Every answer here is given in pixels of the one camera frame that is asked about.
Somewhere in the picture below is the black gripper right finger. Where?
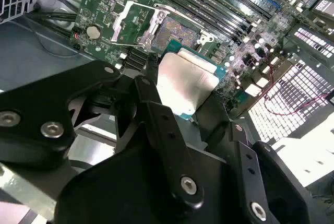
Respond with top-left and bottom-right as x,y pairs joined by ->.
194,97 -> 314,224

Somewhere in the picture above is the silver CPU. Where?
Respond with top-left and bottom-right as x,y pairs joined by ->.
156,39 -> 229,122

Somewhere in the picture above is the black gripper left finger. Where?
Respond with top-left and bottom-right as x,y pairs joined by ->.
0,53 -> 206,210

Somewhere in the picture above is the metal socket cover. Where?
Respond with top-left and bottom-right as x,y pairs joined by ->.
110,0 -> 169,50

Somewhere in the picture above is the thin metal locking lever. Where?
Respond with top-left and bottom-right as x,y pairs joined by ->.
153,4 -> 207,31

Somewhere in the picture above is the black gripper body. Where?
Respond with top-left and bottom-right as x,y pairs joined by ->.
54,125 -> 252,224

